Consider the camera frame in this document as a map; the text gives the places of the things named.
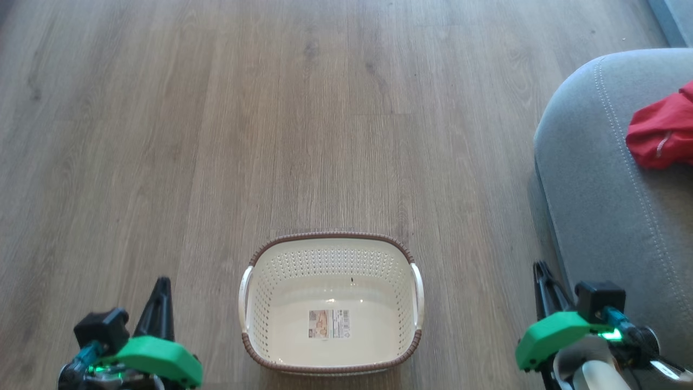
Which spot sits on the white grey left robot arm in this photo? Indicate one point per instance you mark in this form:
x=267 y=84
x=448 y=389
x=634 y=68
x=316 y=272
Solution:
x=103 y=379

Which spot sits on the product label sticker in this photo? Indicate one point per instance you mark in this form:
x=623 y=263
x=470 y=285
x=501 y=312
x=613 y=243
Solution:
x=329 y=324

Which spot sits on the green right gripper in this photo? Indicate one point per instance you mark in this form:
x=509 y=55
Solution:
x=552 y=336

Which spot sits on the grey fabric sofa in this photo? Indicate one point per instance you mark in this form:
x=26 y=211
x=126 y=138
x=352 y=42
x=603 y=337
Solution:
x=601 y=216

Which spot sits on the red and white garment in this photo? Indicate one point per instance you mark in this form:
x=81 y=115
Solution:
x=663 y=132

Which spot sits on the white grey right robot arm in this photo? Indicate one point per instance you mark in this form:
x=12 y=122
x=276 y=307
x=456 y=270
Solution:
x=595 y=368

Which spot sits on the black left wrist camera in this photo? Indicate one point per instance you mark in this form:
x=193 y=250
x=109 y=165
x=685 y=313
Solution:
x=103 y=327

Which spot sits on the cream laundry basket brown rim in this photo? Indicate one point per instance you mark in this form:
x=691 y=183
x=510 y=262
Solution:
x=330 y=260

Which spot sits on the blue grey furniture piece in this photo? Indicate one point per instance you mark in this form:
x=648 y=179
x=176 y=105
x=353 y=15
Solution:
x=677 y=19

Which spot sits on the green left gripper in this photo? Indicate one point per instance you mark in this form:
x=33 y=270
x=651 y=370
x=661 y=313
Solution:
x=157 y=357

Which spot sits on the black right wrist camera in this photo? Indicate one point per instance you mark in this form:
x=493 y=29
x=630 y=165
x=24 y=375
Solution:
x=601 y=300

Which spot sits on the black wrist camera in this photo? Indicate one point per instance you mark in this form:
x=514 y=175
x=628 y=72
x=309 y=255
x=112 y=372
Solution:
x=103 y=327
x=601 y=300

